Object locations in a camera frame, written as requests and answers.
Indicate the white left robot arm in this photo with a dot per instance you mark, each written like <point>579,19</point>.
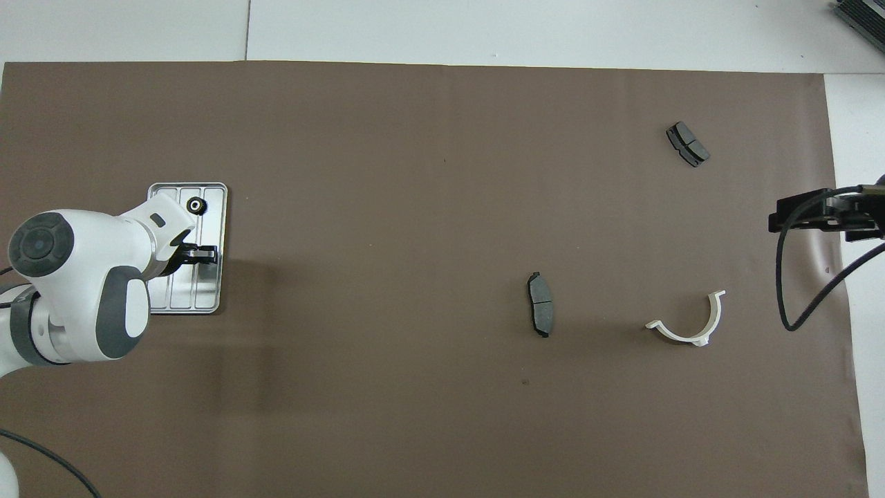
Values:
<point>76,277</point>

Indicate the silver metal tray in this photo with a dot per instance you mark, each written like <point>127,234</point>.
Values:
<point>207,290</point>

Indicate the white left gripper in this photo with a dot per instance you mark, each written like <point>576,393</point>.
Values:
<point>166,218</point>

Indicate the grey brake pad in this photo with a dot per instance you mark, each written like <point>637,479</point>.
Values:
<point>688,144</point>
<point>541,304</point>

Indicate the brown paper table mat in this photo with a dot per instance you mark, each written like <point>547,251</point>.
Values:
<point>415,173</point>

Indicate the grey ribbed device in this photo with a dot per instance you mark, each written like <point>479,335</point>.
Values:
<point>864,14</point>

